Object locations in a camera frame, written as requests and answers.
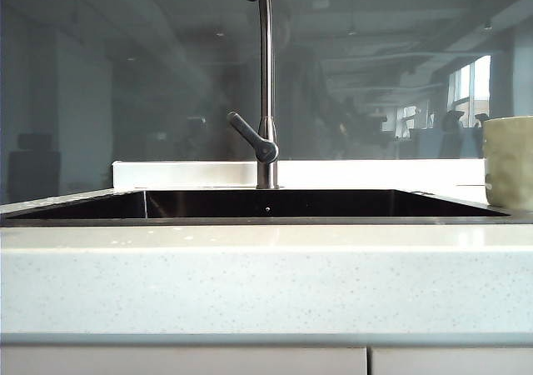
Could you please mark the pale green ceramic mug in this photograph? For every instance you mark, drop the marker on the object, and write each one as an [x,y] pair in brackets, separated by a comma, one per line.
[510,162]

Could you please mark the black undermount sink basin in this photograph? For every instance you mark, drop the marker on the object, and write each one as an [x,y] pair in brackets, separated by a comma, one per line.
[270,203]

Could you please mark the brushed steel gooseneck faucet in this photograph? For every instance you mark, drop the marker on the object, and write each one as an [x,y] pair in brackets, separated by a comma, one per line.
[265,79]

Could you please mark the white backsplash upstand ledge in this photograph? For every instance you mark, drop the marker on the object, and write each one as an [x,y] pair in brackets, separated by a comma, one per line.
[187,174]

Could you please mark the wide grey cabinet door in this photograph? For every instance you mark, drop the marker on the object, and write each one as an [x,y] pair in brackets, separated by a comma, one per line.
[183,361]

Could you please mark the narrow grey cabinet door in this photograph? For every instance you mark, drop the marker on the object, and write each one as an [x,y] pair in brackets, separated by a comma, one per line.
[454,362]

